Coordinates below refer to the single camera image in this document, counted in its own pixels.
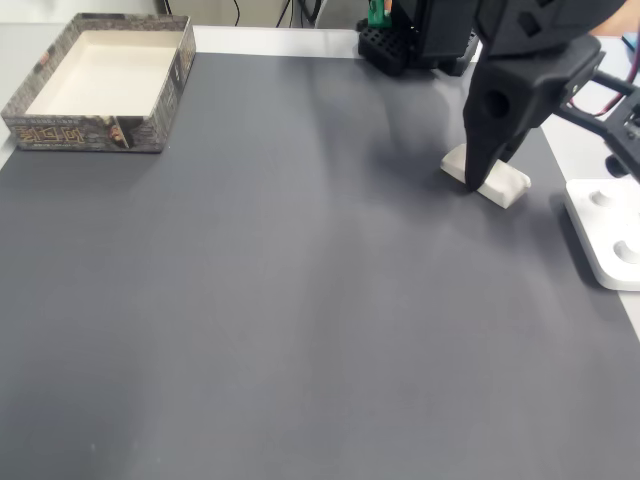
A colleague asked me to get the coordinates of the white block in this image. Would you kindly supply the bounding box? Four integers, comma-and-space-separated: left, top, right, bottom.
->
439, 143, 532, 210

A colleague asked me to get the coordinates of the stone-patterned cardboard box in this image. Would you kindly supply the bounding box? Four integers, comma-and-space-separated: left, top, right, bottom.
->
0, 13, 197, 155

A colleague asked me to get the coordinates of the blue flat object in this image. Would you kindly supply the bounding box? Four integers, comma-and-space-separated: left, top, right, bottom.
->
621, 33, 640, 67

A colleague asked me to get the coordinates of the white device with round pads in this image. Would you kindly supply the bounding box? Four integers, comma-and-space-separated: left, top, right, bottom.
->
564, 178, 640, 292

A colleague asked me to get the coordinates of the green table clamp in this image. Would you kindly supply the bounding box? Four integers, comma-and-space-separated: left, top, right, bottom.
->
366, 0, 394, 27

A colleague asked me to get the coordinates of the grey desk mat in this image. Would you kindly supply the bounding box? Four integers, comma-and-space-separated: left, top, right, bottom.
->
0, 49, 640, 480

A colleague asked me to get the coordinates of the black gripper camera mount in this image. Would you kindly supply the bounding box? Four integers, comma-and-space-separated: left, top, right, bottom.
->
529, 34, 640, 180

